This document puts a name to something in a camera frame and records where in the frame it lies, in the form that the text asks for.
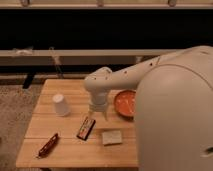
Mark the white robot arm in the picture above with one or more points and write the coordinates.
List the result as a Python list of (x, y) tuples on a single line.
[(173, 107)]

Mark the light wooden table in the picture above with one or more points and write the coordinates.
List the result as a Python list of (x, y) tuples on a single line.
[(71, 152)]

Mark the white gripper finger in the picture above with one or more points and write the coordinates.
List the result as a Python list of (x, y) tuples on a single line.
[(105, 115), (90, 114)]

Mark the dark rectangular snack bar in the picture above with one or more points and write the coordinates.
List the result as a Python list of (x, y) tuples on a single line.
[(86, 128)]

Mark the red brown wrapped bar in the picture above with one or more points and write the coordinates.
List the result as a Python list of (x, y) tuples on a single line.
[(46, 149)]

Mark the grey metal rail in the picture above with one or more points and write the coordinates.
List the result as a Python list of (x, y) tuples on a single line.
[(37, 57)]

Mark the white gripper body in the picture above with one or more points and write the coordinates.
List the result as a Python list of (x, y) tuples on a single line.
[(98, 102)]

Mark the beige square sponge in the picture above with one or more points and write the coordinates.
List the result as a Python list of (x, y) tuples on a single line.
[(111, 137)]

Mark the white ceramic cup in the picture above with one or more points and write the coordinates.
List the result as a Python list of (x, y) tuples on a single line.
[(61, 107)]

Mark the orange ceramic bowl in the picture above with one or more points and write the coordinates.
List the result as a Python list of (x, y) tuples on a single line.
[(124, 103)]

